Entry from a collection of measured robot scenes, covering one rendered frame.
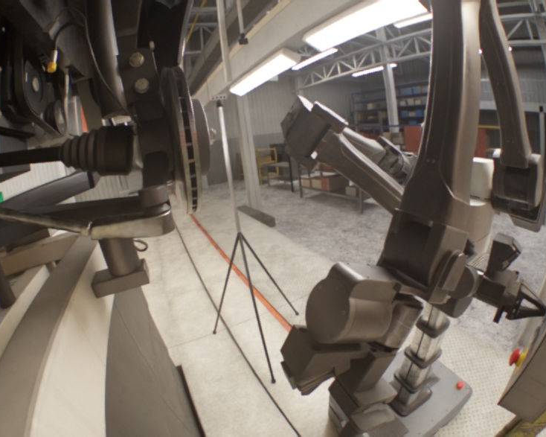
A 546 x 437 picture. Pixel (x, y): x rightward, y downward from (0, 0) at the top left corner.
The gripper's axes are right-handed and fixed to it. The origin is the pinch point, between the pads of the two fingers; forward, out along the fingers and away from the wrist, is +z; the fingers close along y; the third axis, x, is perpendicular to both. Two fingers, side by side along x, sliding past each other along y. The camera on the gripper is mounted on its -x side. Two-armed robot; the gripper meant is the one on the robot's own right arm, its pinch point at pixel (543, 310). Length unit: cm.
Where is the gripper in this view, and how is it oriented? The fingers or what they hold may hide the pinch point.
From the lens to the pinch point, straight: 54.5
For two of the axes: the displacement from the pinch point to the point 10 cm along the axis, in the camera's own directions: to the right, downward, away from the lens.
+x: 1.2, 9.4, 3.1
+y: 8.8, -2.5, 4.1
